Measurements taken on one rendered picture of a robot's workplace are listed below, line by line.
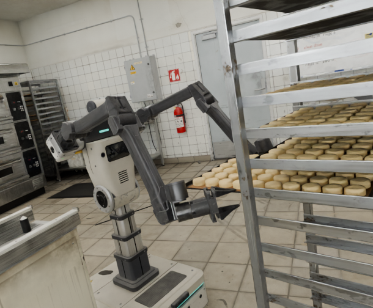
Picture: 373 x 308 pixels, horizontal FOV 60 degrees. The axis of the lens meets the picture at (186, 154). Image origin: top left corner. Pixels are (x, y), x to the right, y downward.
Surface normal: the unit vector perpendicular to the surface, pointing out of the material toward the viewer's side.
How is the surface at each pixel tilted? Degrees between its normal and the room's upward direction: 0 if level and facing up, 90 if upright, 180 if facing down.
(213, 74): 90
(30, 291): 90
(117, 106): 54
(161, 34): 90
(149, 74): 90
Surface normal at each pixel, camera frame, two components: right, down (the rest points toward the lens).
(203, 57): -0.36, 0.25
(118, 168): 0.76, 0.00
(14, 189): 0.92, -0.07
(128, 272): -0.62, 0.27
